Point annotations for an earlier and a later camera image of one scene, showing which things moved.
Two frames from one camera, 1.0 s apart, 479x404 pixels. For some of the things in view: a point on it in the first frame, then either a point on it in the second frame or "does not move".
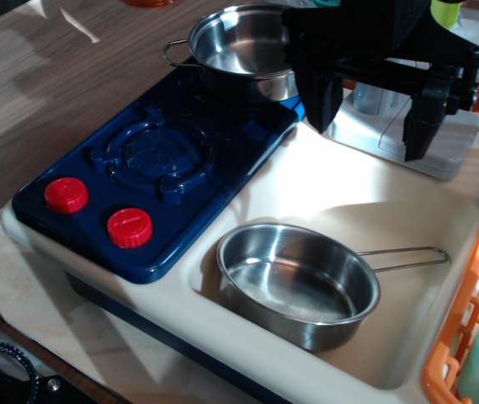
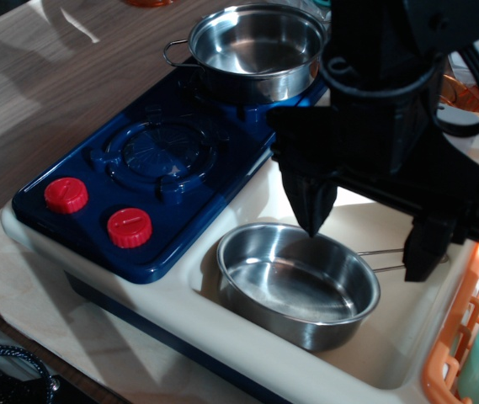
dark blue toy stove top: x=126 y=199 does not move
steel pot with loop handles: x=242 y=50 does not move
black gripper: x=323 y=39 -> x=391 y=151
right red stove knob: x=130 y=227 does not move
